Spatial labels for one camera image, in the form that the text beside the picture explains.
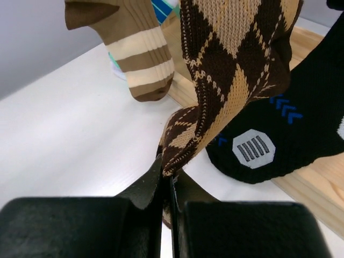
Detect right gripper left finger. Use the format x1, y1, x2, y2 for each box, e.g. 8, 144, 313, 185
1, 156, 162, 257

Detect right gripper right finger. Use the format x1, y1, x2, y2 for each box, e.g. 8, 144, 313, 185
169, 170, 331, 257

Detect black sock grey blue marks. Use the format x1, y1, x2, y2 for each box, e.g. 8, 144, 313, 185
206, 16, 343, 184

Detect brown argyle sock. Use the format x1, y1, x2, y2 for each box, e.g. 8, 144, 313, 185
157, 0, 303, 226

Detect brown cream striped sock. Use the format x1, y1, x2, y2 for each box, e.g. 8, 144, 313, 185
65, 1, 175, 102

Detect teal patterned sock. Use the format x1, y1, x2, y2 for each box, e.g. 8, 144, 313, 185
108, 0, 180, 81

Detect wooden hanger rack frame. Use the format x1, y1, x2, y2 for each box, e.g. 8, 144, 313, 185
162, 13, 343, 237

